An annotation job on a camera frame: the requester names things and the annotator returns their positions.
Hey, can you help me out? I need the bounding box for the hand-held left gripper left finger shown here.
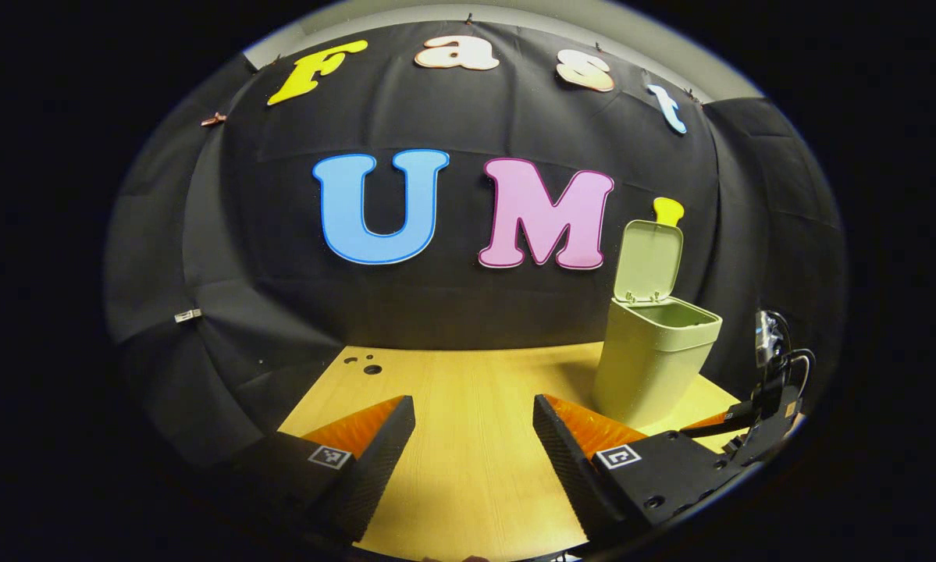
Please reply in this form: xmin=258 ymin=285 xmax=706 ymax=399
xmin=226 ymin=394 xmax=416 ymax=543

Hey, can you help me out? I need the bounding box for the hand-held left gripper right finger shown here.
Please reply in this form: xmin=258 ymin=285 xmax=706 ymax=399
xmin=532 ymin=393 xmax=753 ymax=547

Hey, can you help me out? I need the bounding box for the pale green desktop garbage bin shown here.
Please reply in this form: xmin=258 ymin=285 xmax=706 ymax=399
xmin=591 ymin=219 xmax=724 ymax=429

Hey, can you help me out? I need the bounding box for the wooden desktop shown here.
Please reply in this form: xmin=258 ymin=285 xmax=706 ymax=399
xmin=276 ymin=341 xmax=808 ymax=561

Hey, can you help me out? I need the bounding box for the black backdrop cloth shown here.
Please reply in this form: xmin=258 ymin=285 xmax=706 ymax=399
xmin=102 ymin=20 xmax=849 ymax=469

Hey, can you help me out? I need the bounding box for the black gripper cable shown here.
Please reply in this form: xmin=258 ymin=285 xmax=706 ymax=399
xmin=776 ymin=311 xmax=817 ymax=395

